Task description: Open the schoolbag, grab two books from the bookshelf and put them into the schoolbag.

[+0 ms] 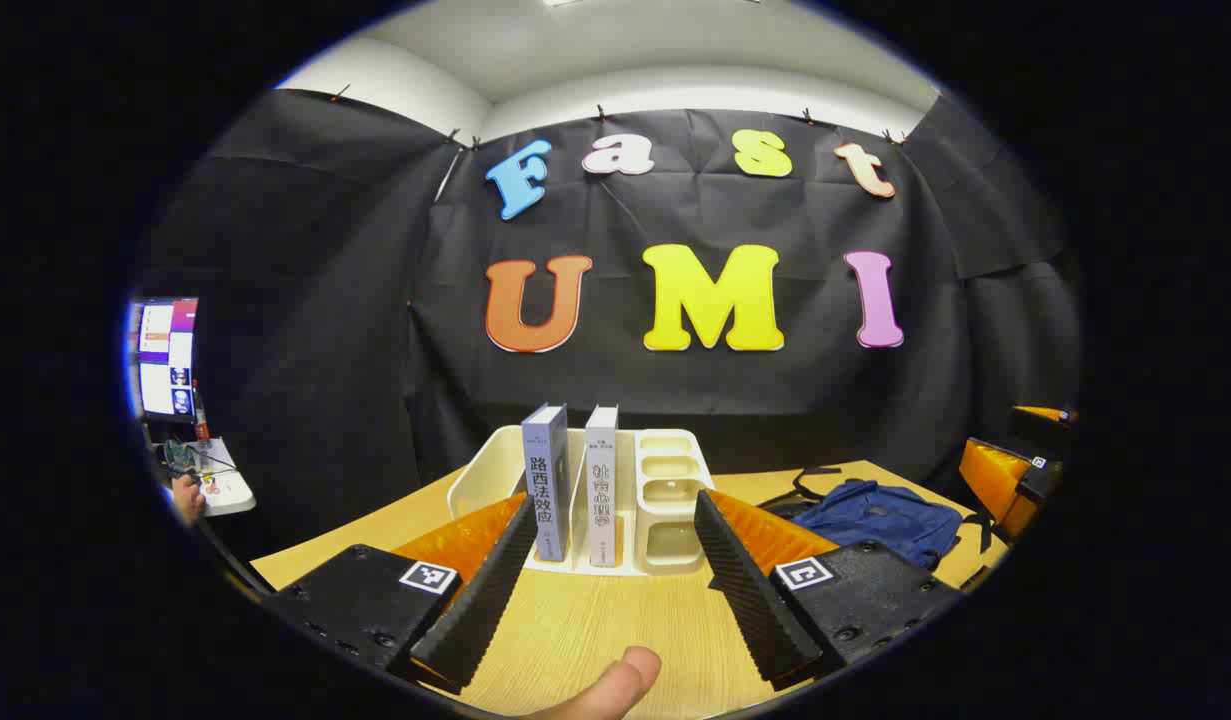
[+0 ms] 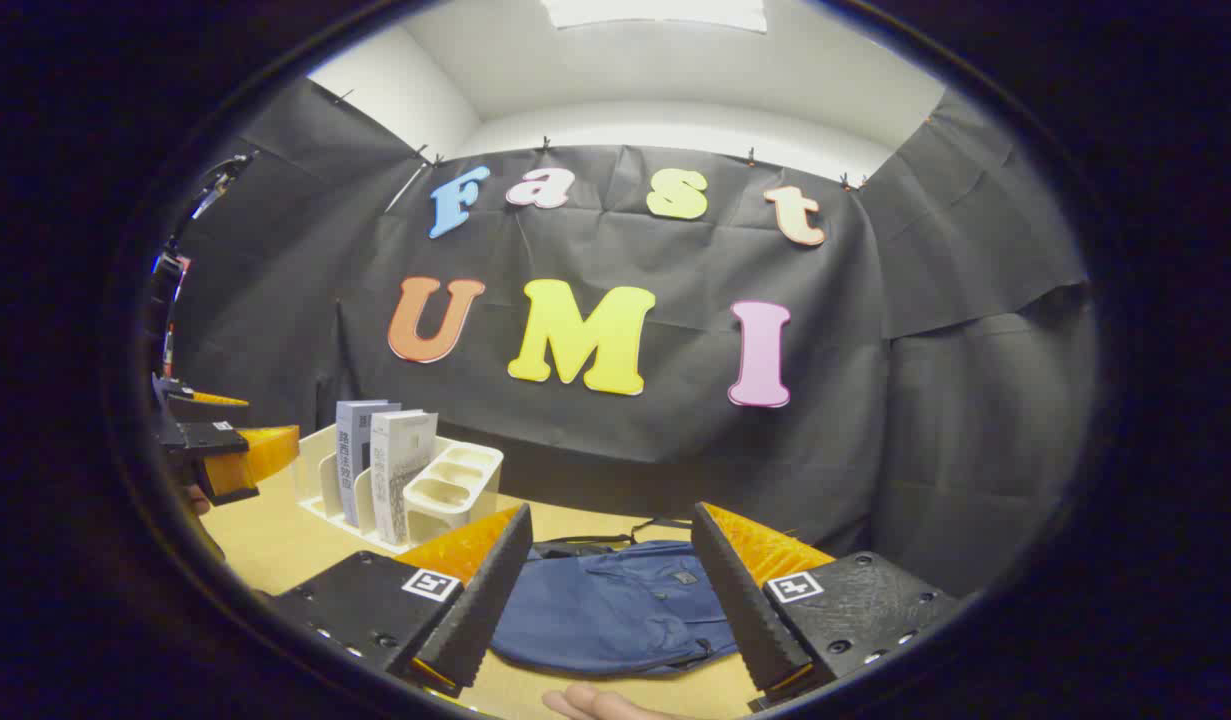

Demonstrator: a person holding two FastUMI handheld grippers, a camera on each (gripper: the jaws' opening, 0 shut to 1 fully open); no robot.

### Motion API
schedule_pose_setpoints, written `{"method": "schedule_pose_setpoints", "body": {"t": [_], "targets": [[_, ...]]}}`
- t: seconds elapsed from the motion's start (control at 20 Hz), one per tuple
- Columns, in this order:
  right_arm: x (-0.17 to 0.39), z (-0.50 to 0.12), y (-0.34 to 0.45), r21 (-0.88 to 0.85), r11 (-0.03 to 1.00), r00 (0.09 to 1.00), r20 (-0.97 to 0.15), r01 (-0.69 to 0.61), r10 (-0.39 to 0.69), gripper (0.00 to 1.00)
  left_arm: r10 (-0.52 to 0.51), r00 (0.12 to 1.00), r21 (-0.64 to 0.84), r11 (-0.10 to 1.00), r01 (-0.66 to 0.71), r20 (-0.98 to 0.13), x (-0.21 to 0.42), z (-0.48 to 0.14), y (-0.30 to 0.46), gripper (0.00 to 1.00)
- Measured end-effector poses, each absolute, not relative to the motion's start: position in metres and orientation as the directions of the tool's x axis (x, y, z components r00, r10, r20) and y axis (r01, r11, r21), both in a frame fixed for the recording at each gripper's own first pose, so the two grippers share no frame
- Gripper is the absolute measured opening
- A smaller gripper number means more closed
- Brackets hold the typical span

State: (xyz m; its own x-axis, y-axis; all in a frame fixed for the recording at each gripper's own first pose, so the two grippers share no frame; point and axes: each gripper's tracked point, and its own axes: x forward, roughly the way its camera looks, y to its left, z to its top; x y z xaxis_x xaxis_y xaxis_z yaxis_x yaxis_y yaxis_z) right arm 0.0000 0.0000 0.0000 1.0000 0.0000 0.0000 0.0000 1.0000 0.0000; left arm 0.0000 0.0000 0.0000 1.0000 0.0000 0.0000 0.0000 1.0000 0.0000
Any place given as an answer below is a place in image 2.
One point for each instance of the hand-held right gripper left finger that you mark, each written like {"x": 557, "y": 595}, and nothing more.
{"x": 490, "y": 600}

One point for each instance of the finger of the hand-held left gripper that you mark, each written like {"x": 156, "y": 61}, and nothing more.
{"x": 210, "y": 410}
{"x": 210, "y": 437}

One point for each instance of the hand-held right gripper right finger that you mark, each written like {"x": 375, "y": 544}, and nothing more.
{"x": 740, "y": 610}

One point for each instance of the cream plastic bookshelf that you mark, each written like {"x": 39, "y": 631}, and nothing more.
{"x": 465, "y": 490}

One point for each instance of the blue schoolbag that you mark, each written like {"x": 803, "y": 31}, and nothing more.
{"x": 615, "y": 610}

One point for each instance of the white cover book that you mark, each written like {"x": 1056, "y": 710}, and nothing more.
{"x": 400, "y": 470}

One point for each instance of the white and red background object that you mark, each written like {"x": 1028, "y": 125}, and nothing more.
{"x": 175, "y": 265}

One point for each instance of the black backdrop cloth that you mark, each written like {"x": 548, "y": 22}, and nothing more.
{"x": 675, "y": 440}

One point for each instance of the ceiling light panel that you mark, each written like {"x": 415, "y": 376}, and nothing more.
{"x": 655, "y": 12}

